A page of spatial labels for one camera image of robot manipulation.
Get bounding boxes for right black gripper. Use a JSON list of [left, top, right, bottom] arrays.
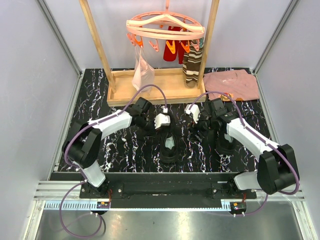
[[187, 111, 216, 143]]

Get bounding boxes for black shoe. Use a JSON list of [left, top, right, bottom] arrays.
[[159, 112, 178, 164], [215, 131, 237, 156]]

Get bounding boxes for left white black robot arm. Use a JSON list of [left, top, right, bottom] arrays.
[[62, 97, 155, 198]]

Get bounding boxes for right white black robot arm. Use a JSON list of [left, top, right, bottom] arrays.
[[184, 98, 300, 199]]

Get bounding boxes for black marble pattern mat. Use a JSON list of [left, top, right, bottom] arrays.
[[71, 68, 259, 173]]

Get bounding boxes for pink hanging bra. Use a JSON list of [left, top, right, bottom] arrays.
[[131, 46, 155, 91]]

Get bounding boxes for pink folded t-shirt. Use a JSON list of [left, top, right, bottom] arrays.
[[203, 69, 260, 102]]

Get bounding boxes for brown striped hanging sock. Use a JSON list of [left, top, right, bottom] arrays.
[[182, 38, 204, 88]]

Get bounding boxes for red hanging sock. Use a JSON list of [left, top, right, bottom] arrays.
[[163, 40, 187, 64]]

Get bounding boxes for left orange connector box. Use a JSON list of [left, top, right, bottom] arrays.
[[96, 200, 111, 209]]

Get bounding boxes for orange connector box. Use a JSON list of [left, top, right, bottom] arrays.
[[230, 201, 247, 213], [96, 200, 111, 209]]

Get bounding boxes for right orange connector box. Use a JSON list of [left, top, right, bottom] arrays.
[[230, 201, 247, 213]]

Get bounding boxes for pink round clip hanger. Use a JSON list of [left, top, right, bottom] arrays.
[[126, 0, 205, 52]]

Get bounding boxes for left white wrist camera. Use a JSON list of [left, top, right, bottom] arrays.
[[154, 107, 171, 130]]

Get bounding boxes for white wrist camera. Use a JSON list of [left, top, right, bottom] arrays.
[[184, 104, 200, 124], [154, 107, 171, 130]]

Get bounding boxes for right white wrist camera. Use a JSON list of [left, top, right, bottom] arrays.
[[184, 104, 200, 124]]

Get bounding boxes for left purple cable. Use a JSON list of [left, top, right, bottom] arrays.
[[58, 84, 169, 238]]

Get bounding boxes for purple cable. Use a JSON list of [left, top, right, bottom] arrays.
[[58, 84, 169, 238], [188, 91, 301, 217]]

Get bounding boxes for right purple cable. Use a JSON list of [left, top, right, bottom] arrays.
[[188, 91, 301, 217]]

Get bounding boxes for wooden drying rack frame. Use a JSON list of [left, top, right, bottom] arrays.
[[79, 0, 219, 107]]

